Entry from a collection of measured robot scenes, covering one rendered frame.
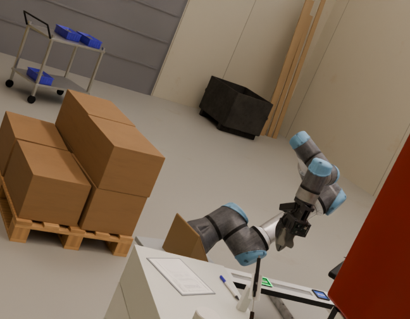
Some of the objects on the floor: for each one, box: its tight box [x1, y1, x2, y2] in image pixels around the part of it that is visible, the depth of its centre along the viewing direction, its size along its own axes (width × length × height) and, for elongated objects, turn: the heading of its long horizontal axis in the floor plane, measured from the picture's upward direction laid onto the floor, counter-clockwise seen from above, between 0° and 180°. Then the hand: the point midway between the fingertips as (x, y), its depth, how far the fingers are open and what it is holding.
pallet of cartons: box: [0, 89, 166, 257], centre depth 435 cm, size 91×128×76 cm
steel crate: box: [199, 75, 273, 140], centre depth 1003 cm, size 80×97×68 cm
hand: (278, 246), depth 218 cm, fingers closed
